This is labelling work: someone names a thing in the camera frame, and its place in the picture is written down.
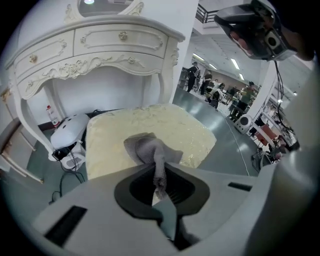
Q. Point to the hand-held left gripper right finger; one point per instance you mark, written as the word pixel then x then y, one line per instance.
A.
pixel 225 195

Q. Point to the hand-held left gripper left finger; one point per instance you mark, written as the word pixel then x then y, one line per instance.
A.
pixel 100 212

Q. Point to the grey cloth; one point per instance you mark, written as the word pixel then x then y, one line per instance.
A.
pixel 152 150

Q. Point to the cream upholstered stool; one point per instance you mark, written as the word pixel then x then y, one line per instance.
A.
pixel 162 125

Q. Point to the cream carved dressing table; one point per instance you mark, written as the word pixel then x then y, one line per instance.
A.
pixel 112 42

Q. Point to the grey round pet carrier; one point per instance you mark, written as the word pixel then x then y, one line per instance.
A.
pixel 243 123

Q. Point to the white round robot device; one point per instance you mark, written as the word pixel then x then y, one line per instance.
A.
pixel 70 130

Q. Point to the clear bottle with red cap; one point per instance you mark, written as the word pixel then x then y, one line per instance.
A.
pixel 52 116

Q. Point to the brown seat chair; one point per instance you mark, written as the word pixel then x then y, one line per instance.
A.
pixel 15 145

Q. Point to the black head-mounted camera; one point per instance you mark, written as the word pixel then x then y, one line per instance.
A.
pixel 252 27

